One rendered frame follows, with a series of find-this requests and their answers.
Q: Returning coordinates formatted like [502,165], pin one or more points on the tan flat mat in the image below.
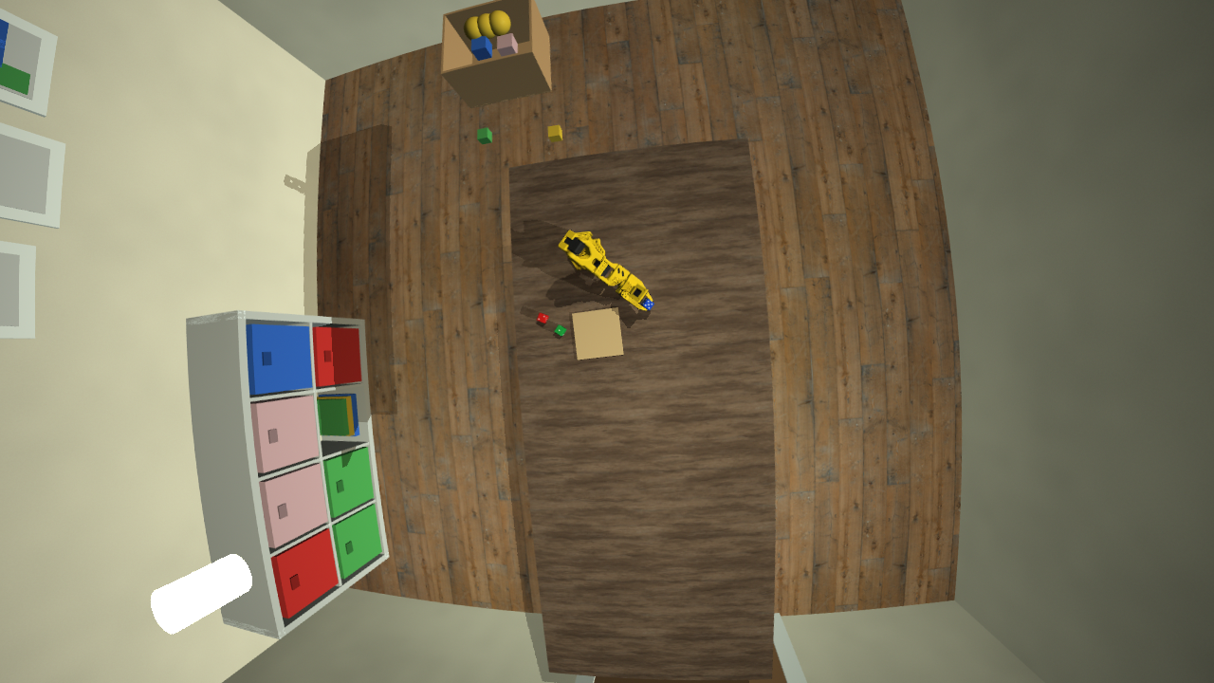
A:
[597,333]

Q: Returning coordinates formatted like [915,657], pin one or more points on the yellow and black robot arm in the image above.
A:
[594,252]

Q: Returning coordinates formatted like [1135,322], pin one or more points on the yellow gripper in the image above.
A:
[636,289]

